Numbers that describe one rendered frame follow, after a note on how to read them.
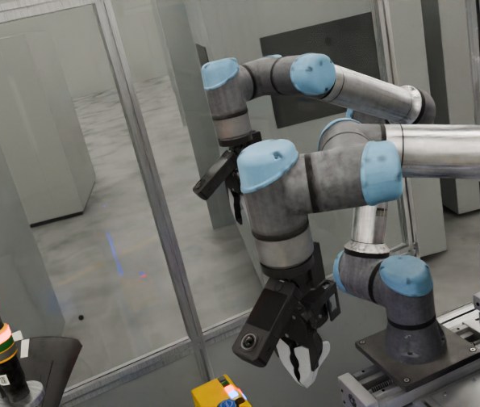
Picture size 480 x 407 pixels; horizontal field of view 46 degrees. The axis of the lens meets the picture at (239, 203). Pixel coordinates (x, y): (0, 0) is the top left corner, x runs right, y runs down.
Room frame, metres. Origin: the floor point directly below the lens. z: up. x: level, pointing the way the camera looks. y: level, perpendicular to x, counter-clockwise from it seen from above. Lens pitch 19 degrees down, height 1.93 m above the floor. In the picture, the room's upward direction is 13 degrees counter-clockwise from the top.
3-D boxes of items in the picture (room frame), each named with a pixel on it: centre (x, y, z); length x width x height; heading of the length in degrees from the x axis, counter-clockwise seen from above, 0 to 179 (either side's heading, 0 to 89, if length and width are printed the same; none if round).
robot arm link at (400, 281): (1.21, -0.35, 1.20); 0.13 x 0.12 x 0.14; 33
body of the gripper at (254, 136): (1.15, -0.03, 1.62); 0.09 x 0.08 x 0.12; 110
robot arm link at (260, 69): (1.19, -0.12, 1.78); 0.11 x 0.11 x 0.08; 33
